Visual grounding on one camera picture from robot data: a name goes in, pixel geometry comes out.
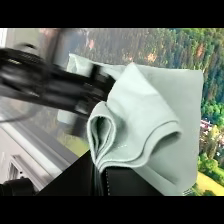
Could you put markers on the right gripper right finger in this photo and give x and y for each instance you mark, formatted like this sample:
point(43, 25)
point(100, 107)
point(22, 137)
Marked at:
point(126, 183)

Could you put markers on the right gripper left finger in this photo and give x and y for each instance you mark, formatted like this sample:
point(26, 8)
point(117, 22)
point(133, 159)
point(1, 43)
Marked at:
point(78, 181)

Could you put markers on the pale green shirt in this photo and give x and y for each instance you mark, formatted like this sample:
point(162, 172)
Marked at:
point(150, 110)

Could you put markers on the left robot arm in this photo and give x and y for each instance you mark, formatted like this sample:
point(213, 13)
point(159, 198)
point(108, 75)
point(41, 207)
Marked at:
point(50, 86)

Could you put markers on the silver frame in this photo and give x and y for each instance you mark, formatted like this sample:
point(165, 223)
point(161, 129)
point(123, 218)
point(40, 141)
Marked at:
point(33, 146)

